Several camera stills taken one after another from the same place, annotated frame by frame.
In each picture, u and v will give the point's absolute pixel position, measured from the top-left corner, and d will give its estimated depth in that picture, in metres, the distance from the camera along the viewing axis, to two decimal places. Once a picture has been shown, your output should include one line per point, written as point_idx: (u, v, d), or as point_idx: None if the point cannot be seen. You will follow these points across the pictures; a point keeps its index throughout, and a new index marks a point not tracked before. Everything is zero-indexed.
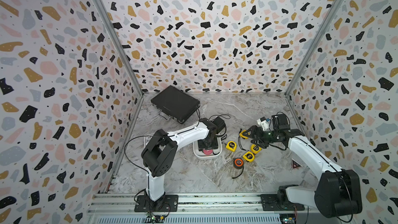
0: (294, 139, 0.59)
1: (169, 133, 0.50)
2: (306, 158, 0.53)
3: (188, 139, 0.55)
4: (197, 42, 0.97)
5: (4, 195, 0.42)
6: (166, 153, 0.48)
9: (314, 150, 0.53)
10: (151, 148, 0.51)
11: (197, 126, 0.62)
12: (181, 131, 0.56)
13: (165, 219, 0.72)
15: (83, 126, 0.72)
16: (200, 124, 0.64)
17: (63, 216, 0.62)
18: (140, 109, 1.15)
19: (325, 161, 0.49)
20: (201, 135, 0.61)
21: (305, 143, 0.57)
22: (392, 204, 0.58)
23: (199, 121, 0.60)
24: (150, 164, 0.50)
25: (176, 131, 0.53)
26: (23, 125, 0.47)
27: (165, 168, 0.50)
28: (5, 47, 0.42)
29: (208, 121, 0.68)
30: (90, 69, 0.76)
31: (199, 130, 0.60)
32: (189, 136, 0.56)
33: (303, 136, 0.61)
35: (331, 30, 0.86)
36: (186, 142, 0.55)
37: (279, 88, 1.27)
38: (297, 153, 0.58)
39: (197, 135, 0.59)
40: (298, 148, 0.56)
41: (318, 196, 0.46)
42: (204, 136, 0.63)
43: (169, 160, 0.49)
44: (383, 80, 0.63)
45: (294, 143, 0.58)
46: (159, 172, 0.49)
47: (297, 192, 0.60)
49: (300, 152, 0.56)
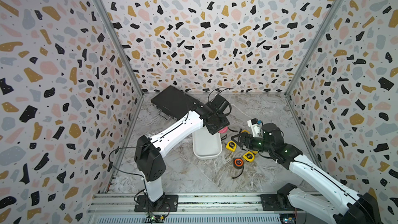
0: (296, 164, 0.54)
1: (151, 139, 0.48)
2: (315, 185, 0.49)
3: (179, 137, 0.50)
4: (197, 42, 0.97)
5: (4, 195, 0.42)
6: (151, 163, 0.44)
9: (324, 177, 0.49)
10: (139, 154, 0.48)
11: (187, 119, 0.53)
12: (166, 132, 0.49)
13: (165, 219, 0.72)
15: (83, 126, 0.72)
16: (191, 114, 0.54)
17: (63, 216, 0.62)
18: (140, 109, 1.15)
19: (341, 190, 0.45)
20: (196, 126, 0.53)
21: (310, 167, 0.52)
22: (392, 204, 0.58)
23: (191, 111, 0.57)
24: (143, 168, 0.48)
25: (160, 134, 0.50)
26: (23, 125, 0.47)
27: (157, 174, 0.48)
28: (5, 46, 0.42)
29: (202, 108, 0.56)
30: (90, 69, 0.77)
31: (189, 124, 0.52)
32: (181, 134, 0.50)
33: (301, 155, 0.56)
35: (331, 30, 0.86)
36: (177, 140, 0.49)
37: (279, 88, 1.27)
38: (300, 176, 0.54)
39: (187, 130, 0.51)
40: (303, 173, 0.52)
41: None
42: (200, 125, 0.54)
43: (158, 166, 0.46)
44: (383, 80, 0.63)
45: (297, 168, 0.53)
46: (154, 177, 0.47)
47: (303, 202, 0.59)
49: (307, 177, 0.52)
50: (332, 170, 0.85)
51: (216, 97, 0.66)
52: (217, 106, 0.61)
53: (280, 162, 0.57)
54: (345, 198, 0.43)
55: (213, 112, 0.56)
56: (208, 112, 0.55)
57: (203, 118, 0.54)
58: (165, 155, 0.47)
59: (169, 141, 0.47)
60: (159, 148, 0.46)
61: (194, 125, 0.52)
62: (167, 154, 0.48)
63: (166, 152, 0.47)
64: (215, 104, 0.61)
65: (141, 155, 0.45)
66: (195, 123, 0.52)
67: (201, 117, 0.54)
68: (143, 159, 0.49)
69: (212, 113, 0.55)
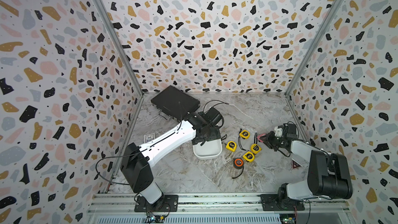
0: (294, 142, 0.67)
1: (140, 148, 0.46)
2: (304, 154, 0.59)
3: (169, 149, 0.48)
4: (197, 42, 0.97)
5: (4, 195, 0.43)
6: (136, 170, 0.42)
9: (310, 145, 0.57)
10: (126, 163, 0.45)
11: (180, 129, 0.52)
12: (156, 142, 0.48)
13: (165, 219, 0.72)
15: (83, 126, 0.72)
16: (184, 124, 0.53)
17: (63, 216, 0.62)
18: (140, 109, 1.15)
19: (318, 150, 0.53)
20: (187, 136, 0.52)
21: (304, 142, 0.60)
22: (392, 205, 0.58)
23: (184, 120, 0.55)
24: (129, 179, 0.45)
25: (151, 142, 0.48)
26: (23, 125, 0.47)
27: (143, 185, 0.45)
28: (5, 47, 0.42)
29: (196, 118, 0.56)
30: (90, 69, 0.76)
31: (182, 134, 0.51)
32: (170, 145, 0.48)
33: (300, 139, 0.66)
35: (331, 30, 0.86)
36: (166, 151, 0.48)
37: (279, 88, 1.27)
38: (296, 153, 0.65)
39: (178, 141, 0.50)
40: (298, 148, 0.63)
41: (310, 178, 0.49)
42: (193, 136, 0.53)
43: (146, 177, 0.44)
44: (383, 80, 0.63)
45: (295, 145, 0.66)
46: (139, 189, 0.45)
47: (295, 187, 0.62)
49: (298, 149, 0.63)
50: None
51: (211, 109, 0.62)
52: (212, 117, 0.61)
53: (286, 145, 0.71)
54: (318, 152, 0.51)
55: (206, 123, 0.55)
56: (201, 123, 0.55)
57: (196, 128, 0.53)
58: (153, 166, 0.45)
59: (159, 151, 0.46)
60: (147, 157, 0.44)
61: (185, 136, 0.51)
62: (155, 164, 0.46)
63: (155, 162, 0.45)
64: (210, 115, 0.61)
65: (129, 163, 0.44)
66: (187, 132, 0.51)
67: (195, 127, 0.53)
68: (129, 168, 0.47)
69: (204, 124, 0.55)
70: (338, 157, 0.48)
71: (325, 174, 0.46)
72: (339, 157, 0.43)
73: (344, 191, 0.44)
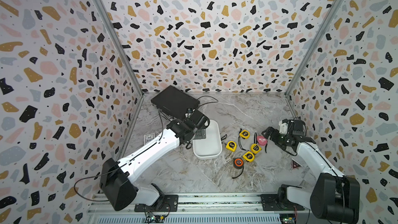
0: (302, 145, 0.60)
1: (119, 163, 0.43)
2: (311, 163, 0.53)
3: (151, 159, 0.46)
4: (197, 42, 0.97)
5: (4, 195, 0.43)
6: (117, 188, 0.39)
9: (320, 156, 0.54)
10: (104, 181, 0.42)
11: (162, 138, 0.50)
12: (137, 154, 0.45)
13: (165, 219, 0.72)
15: (83, 126, 0.72)
16: (166, 133, 0.52)
17: (63, 216, 0.62)
18: (140, 109, 1.15)
19: (328, 165, 0.49)
20: (170, 145, 0.50)
21: (313, 149, 0.58)
22: (392, 204, 0.58)
23: (167, 129, 0.53)
24: (109, 196, 0.43)
25: (131, 155, 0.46)
26: (23, 125, 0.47)
27: (125, 201, 0.42)
28: (4, 46, 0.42)
29: (178, 125, 0.54)
30: (90, 69, 0.76)
31: (164, 143, 0.49)
32: (153, 156, 0.46)
33: (314, 142, 0.62)
35: (331, 30, 0.86)
36: (149, 163, 0.46)
37: (279, 88, 1.27)
38: (302, 156, 0.59)
39: (161, 150, 0.48)
40: (306, 153, 0.57)
41: (314, 197, 0.46)
42: (176, 144, 0.52)
43: (128, 193, 0.41)
44: (383, 80, 0.63)
45: (303, 148, 0.59)
46: (121, 206, 0.42)
47: (296, 193, 0.61)
49: (305, 154, 0.57)
50: None
51: (195, 113, 0.60)
52: (196, 121, 0.59)
53: (291, 143, 0.65)
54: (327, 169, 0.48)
55: (189, 129, 0.54)
56: (184, 130, 0.53)
57: (179, 136, 0.51)
58: (135, 180, 0.43)
59: (140, 165, 0.43)
60: (127, 173, 0.41)
61: (168, 145, 0.49)
62: (137, 179, 0.44)
63: (137, 177, 0.43)
64: (194, 119, 0.59)
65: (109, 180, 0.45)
66: (170, 142, 0.50)
67: (178, 135, 0.51)
68: (109, 185, 0.44)
69: (188, 130, 0.53)
70: (349, 182, 0.43)
71: (331, 201, 0.42)
72: (351, 182, 0.43)
73: (350, 215, 0.41)
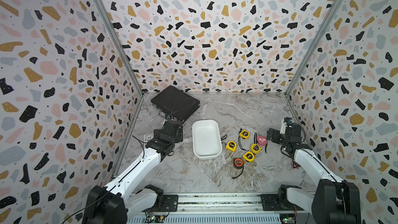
0: (299, 152, 0.60)
1: (108, 187, 0.43)
2: (310, 170, 0.53)
3: (138, 178, 0.47)
4: (197, 42, 0.97)
5: (4, 195, 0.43)
6: (111, 212, 0.38)
9: (318, 162, 0.55)
10: (90, 214, 0.40)
11: (145, 157, 0.53)
12: (124, 176, 0.46)
13: (165, 219, 0.72)
15: (83, 126, 0.72)
16: (147, 152, 0.55)
17: (63, 216, 0.62)
18: (140, 109, 1.15)
19: (326, 171, 0.50)
20: (153, 162, 0.53)
21: (310, 155, 0.58)
22: (392, 204, 0.58)
23: (147, 149, 0.56)
24: None
25: (117, 178, 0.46)
26: (23, 125, 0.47)
27: None
28: (5, 46, 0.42)
29: (157, 143, 0.59)
30: (90, 69, 0.76)
31: (148, 160, 0.52)
32: (139, 174, 0.48)
33: (311, 150, 0.62)
35: (331, 30, 0.86)
36: (137, 181, 0.47)
37: (279, 88, 1.27)
38: (300, 164, 0.59)
39: (146, 167, 0.51)
40: (304, 160, 0.57)
41: (316, 205, 0.45)
42: (159, 160, 0.56)
43: (119, 215, 0.40)
44: (383, 80, 0.63)
45: (300, 155, 0.59)
46: None
47: (297, 194, 0.60)
49: (303, 162, 0.57)
50: (332, 170, 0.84)
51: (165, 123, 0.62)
52: (172, 133, 0.64)
53: (288, 151, 0.65)
54: (326, 175, 0.48)
55: (168, 144, 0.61)
56: (164, 146, 0.58)
57: (160, 152, 0.56)
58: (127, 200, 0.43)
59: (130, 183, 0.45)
60: (120, 193, 0.42)
61: (152, 162, 0.53)
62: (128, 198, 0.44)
63: (128, 197, 0.44)
64: (167, 131, 0.63)
65: (95, 212, 0.42)
66: (153, 158, 0.53)
67: (159, 151, 0.56)
68: (96, 218, 0.41)
69: (167, 145, 0.59)
70: (348, 187, 0.43)
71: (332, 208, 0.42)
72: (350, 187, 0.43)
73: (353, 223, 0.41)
